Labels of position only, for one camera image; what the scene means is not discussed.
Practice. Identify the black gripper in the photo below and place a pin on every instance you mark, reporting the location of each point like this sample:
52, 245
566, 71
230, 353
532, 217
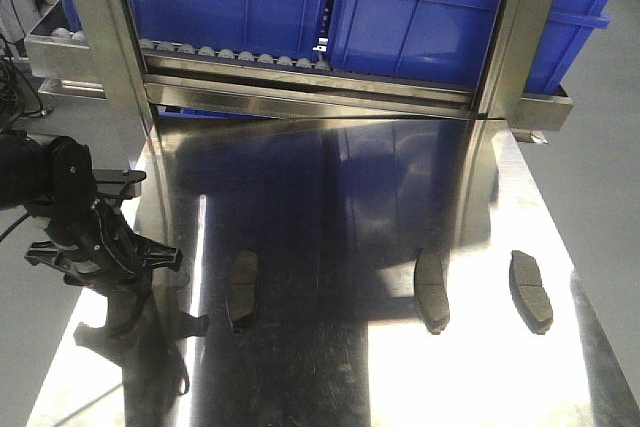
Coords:
89, 239

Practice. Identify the brake pad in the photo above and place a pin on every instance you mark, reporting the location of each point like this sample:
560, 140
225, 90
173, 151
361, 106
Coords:
430, 291
528, 293
241, 293

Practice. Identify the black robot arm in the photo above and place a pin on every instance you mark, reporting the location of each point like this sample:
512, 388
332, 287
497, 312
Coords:
14, 180

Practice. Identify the stainless steel roller rack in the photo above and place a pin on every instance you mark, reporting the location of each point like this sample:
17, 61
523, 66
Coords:
109, 63

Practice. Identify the left blue plastic bin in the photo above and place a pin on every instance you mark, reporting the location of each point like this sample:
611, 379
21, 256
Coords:
289, 28

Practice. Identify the blue plastic bin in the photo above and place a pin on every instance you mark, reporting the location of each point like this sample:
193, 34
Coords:
445, 41
289, 28

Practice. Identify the right blue plastic bin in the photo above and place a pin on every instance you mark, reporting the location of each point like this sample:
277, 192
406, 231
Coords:
445, 41

